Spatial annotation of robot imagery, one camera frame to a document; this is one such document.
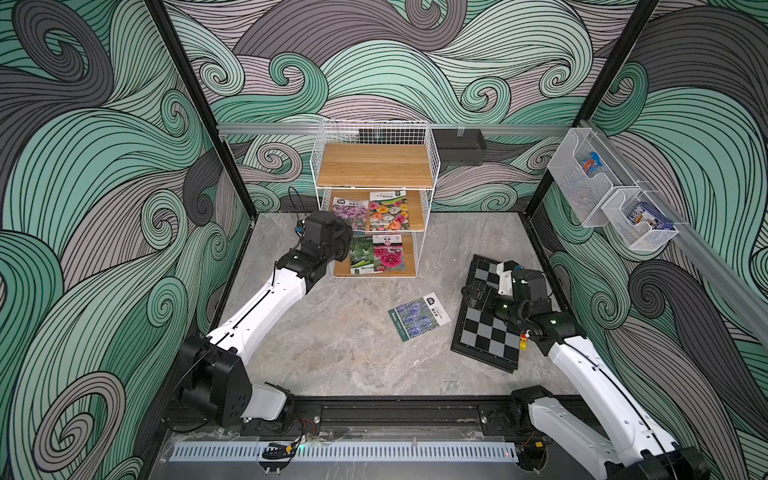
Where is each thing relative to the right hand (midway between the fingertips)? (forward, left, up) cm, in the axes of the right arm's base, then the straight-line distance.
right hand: (478, 296), depth 80 cm
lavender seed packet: (+1, +15, -16) cm, 22 cm away
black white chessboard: (-6, -2, -11) cm, 13 cm away
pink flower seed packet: (+22, +34, +11) cm, 42 cm away
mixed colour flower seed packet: (+24, +24, +10) cm, 35 cm away
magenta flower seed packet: (+25, +24, -14) cm, 37 cm away
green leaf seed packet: (+22, +33, -13) cm, 42 cm away
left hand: (+16, +33, +15) cm, 40 cm away
